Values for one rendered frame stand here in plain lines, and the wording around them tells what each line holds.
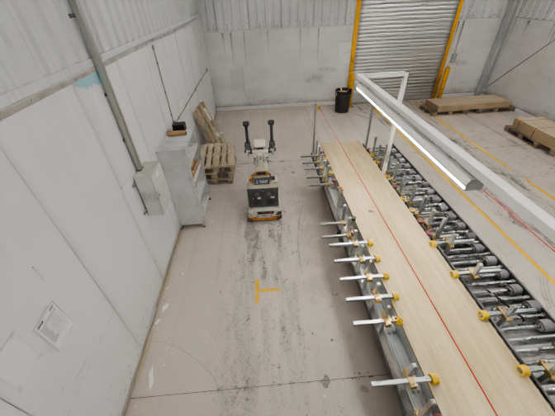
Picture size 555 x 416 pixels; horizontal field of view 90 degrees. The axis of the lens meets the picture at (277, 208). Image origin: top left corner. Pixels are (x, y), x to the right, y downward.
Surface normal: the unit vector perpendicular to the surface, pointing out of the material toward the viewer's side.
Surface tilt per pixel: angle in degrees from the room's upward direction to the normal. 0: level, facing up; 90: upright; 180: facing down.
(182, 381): 0
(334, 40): 90
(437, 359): 0
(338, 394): 0
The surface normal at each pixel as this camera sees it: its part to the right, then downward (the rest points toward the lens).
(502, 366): -0.04, -0.79
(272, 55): 0.07, 0.61
